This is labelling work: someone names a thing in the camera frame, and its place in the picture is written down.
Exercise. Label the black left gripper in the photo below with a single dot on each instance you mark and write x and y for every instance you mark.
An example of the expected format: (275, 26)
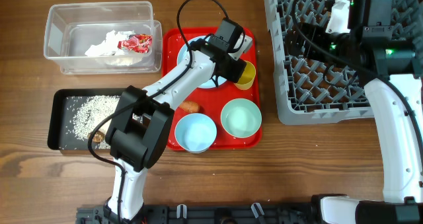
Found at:
(234, 75)

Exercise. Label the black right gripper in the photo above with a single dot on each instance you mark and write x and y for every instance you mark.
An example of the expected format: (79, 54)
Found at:
(314, 33)

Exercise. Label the large light blue plate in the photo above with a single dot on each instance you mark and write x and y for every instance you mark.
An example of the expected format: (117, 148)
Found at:
(183, 52)

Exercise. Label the yellow plastic cup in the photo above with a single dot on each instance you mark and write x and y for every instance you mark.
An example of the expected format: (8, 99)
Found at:
(247, 78)

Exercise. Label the green bowl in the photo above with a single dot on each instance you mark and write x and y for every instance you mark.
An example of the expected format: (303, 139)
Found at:
(241, 118)

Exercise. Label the small light blue bowl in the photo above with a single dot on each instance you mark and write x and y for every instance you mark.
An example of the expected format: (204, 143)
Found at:
(195, 133)

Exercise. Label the red snack wrapper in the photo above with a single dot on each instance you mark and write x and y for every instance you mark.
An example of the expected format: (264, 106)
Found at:
(138, 43)

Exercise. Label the brown food scrap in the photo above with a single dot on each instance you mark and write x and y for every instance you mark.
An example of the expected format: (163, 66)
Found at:
(98, 137)

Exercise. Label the white rice grains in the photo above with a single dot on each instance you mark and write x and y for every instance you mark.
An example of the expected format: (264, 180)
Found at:
(81, 114)

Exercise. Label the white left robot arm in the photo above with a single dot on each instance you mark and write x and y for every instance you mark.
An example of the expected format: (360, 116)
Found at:
(140, 126)

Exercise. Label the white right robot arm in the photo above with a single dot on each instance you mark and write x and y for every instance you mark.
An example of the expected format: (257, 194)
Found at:
(388, 70)

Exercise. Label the grey dishwasher rack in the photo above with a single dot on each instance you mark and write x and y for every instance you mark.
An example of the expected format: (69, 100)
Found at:
(306, 93)

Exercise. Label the clear plastic waste bin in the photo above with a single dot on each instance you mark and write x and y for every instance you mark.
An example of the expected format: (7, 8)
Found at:
(72, 28)

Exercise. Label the black waste tray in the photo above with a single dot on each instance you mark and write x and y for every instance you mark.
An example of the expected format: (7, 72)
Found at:
(57, 110)

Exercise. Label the red plastic tray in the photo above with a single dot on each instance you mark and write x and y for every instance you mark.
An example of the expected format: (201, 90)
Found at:
(213, 100)

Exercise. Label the orange carrot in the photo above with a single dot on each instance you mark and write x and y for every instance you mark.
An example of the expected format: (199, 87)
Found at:
(190, 107)

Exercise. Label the crumpled white tissue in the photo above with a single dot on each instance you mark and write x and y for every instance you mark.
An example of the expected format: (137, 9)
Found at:
(109, 47)

